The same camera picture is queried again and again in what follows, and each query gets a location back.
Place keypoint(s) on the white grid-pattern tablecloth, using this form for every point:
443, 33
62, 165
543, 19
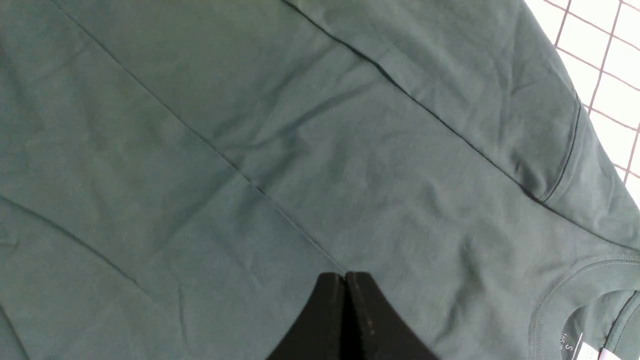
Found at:
599, 43

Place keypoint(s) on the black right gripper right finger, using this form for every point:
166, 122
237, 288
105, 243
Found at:
373, 328

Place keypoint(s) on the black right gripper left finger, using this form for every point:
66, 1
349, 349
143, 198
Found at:
316, 333

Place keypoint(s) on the green long-sleeve shirt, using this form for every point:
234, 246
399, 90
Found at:
176, 174

